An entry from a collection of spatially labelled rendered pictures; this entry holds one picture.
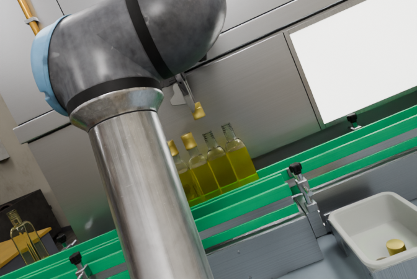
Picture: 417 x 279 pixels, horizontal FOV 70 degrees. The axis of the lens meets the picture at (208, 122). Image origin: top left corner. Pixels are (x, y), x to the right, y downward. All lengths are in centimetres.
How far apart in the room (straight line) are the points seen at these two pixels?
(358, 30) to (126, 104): 86
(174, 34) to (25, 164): 536
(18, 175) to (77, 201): 472
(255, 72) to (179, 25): 65
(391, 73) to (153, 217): 94
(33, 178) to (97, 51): 530
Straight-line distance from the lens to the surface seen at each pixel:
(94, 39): 36
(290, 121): 101
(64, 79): 37
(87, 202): 118
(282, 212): 80
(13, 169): 590
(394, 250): 75
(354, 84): 107
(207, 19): 37
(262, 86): 98
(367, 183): 93
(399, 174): 96
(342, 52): 105
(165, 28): 34
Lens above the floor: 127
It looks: 7 degrees down
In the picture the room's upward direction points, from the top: 24 degrees counter-clockwise
